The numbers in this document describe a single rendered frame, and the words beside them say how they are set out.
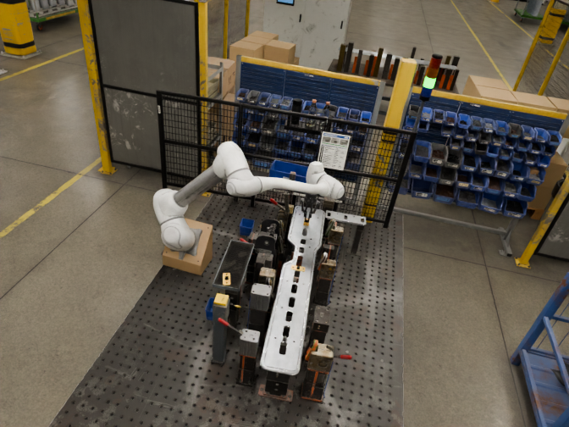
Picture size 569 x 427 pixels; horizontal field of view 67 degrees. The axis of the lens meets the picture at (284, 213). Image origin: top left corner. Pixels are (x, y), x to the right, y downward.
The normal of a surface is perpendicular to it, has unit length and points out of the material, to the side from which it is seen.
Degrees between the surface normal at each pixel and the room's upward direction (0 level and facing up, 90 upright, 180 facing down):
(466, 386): 0
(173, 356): 0
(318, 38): 90
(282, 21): 90
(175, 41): 90
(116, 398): 0
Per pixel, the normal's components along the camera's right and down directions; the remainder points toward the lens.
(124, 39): -0.26, 0.54
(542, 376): 0.11, -0.81
